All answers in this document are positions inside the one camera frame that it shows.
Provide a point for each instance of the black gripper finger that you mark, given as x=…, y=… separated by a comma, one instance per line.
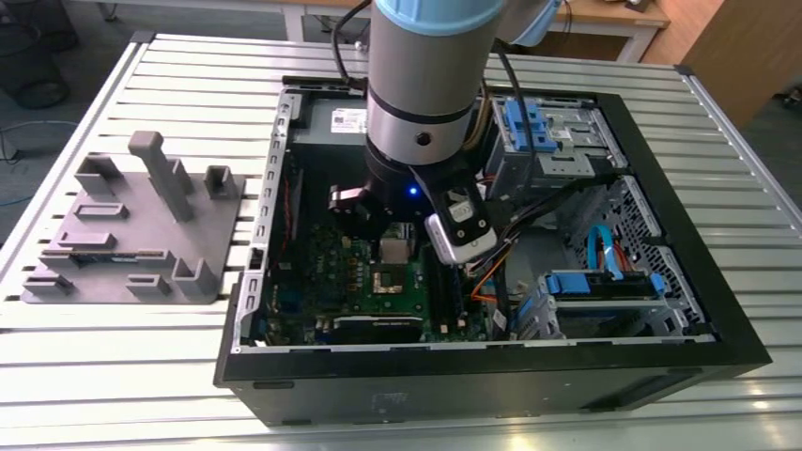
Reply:
x=351, y=211

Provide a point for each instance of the silver CPU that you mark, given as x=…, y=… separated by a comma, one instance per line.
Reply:
x=396, y=251

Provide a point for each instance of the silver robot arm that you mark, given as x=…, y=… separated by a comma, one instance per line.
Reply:
x=426, y=70

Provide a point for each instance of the CPU socket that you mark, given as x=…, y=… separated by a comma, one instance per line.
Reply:
x=388, y=282

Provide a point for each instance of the green motherboard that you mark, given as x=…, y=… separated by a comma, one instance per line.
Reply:
x=326, y=282

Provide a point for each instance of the grey power supply unit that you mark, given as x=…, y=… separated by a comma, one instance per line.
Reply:
x=319, y=117

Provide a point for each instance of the blue expansion slot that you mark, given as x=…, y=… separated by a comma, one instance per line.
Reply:
x=288, y=300

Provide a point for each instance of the black RAM slot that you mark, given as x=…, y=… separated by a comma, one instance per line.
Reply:
x=444, y=296
x=452, y=296
x=438, y=296

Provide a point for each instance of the RAM stick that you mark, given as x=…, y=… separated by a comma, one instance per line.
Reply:
x=107, y=258
x=459, y=296

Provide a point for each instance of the grey parts rack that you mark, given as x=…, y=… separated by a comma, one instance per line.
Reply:
x=207, y=235

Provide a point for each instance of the black graphics card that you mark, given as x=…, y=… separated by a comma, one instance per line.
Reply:
x=376, y=329

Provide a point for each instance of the blue disk carrier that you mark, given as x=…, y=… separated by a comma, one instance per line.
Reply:
x=551, y=141
x=570, y=284

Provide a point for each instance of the silver drive cage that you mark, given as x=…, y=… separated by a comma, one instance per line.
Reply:
x=626, y=306
x=563, y=164

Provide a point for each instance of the black PC case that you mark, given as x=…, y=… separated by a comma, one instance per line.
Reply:
x=500, y=390

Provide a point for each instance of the wooden cabinet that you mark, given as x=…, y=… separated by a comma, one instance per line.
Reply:
x=739, y=47

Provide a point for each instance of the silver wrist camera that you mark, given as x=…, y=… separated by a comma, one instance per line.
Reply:
x=463, y=249

